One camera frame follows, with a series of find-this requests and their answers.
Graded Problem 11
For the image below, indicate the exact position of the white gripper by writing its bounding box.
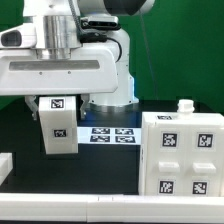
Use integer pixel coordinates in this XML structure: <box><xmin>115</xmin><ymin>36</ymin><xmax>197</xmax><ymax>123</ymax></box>
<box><xmin>0</xmin><ymin>44</ymin><xmax>118</xmax><ymax>120</ymax></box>

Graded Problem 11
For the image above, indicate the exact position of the white cabinet drawer box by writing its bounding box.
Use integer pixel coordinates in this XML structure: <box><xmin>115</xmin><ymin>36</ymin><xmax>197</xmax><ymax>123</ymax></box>
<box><xmin>39</xmin><ymin>96</ymin><xmax>78</xmax><ymax>154</ymax></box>

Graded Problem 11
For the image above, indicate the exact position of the small white cabinet panel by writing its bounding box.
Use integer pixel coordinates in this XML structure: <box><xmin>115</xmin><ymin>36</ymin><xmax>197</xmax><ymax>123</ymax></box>
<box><xmin>156</xmin><ymin>130</ymin><xmax>184</xmax><ymax>196</ymax></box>

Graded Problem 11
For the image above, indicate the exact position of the large white cabinet body box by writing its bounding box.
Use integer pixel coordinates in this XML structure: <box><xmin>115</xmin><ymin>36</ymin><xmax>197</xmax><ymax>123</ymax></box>
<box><xmin>138</xmin><ymin>99</ymin><xmax>224</xmax><ymax>197</ymax></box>

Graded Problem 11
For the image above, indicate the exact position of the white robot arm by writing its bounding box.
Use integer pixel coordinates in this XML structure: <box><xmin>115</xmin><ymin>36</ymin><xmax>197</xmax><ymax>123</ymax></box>
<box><xmin>0</xmin><ymin>0</ymin><xmax>155</xmax><ymax>111</ymax></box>

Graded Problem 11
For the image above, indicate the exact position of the white marker sheet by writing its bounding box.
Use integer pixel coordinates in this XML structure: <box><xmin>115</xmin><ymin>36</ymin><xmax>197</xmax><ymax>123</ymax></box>
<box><xmin>78</xmin><ymin>127</ymin><xmax>141</xmax><ymax>145</ymax></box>

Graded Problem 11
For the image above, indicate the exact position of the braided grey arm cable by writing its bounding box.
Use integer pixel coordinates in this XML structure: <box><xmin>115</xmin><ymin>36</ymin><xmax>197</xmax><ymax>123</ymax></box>
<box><xmin>68</xmin><ymin>0</ymin><xmax>123</xmax><ymax>64</ymax></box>

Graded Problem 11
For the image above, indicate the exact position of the white left rail piece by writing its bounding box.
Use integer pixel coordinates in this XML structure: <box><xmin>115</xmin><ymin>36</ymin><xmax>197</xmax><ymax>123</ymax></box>
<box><xmin>0</xmin><ymin>153</ymin><xmax>13</xmax><ymax>185</ymax></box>

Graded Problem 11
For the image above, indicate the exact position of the black camera on stand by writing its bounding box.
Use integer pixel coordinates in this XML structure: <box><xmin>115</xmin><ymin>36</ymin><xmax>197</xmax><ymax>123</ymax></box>
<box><xmin>81</xmin><ymin>15</ymin><xmax>120</xmax><ymax>31</ymax></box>

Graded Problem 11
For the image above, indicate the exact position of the white front rail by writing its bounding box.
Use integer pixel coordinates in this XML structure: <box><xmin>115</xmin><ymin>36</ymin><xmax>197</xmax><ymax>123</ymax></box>
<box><xmin>0</xmin><ymin>193</ymin><xmax>224</xmax><ymax>224</ymax></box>

